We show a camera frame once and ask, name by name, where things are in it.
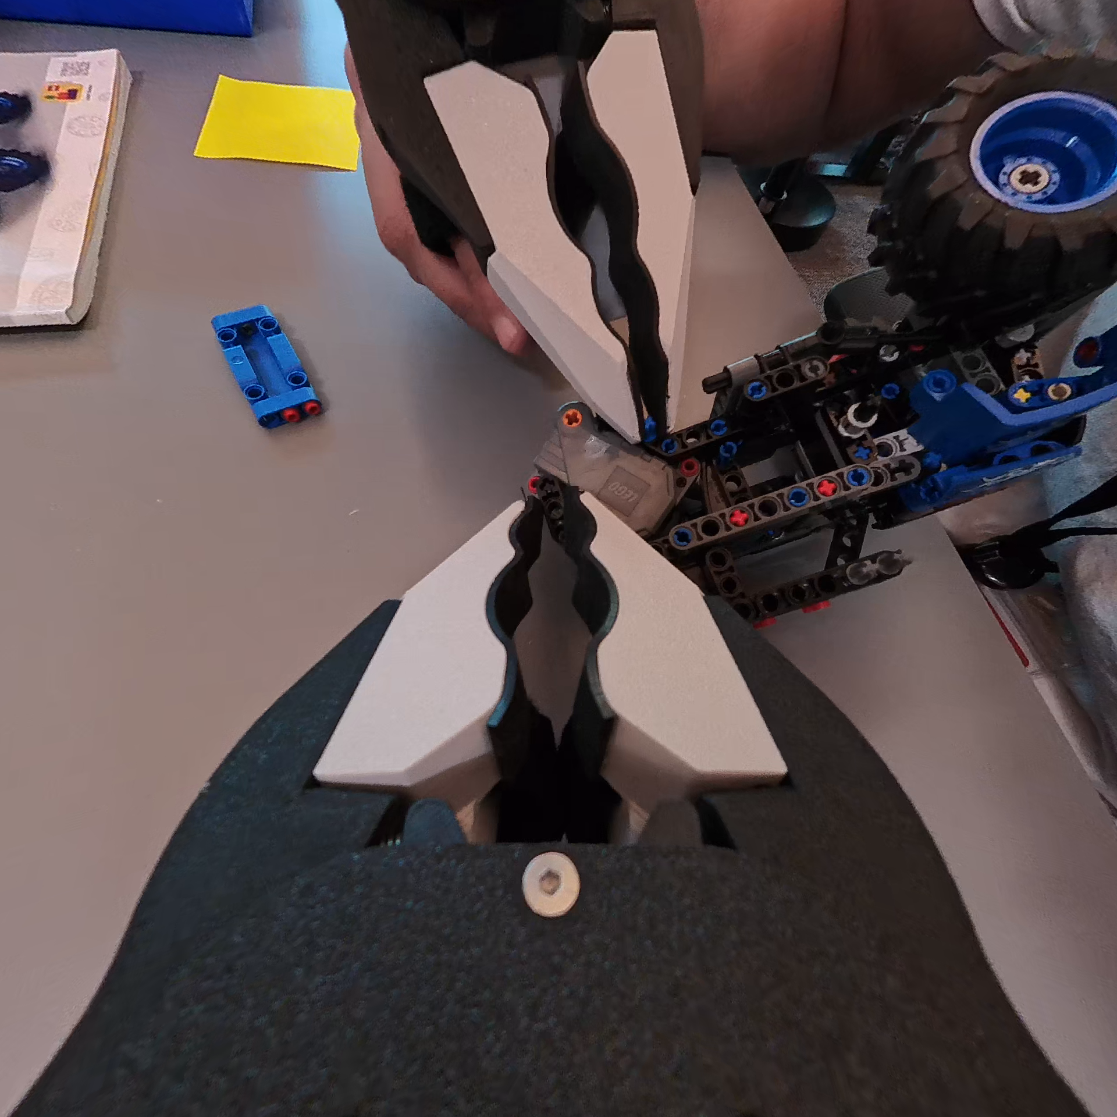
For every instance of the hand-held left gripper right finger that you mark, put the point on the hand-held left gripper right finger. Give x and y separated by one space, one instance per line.
689 689

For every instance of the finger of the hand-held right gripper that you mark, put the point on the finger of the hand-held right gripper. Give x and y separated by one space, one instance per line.
515 192
664 175

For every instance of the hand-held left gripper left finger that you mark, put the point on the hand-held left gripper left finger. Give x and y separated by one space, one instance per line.
419 689

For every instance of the black and blue lego truck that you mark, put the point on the black and blue lego truck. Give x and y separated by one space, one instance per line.
768 506

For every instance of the blue lego panel piece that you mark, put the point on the blue lego panel piece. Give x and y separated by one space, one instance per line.
267 367

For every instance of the lego instruction booklet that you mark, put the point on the lego instruction booklet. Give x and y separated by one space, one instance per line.
61 192

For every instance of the person's right hand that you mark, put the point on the person's right hand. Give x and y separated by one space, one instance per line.
454 287

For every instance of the black round foot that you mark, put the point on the black round foot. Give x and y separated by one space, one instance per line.
798 222

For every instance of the yellow paper sheet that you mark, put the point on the yellow paper sheet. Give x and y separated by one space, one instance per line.
280 122

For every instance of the black mesh office chair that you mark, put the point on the black mesh office chair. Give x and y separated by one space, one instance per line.
864 297

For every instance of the blue storage box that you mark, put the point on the blue storage box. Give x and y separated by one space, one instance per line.
131 13

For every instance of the white red-striped packet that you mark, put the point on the white red-striped packet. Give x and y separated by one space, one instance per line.
1013 628

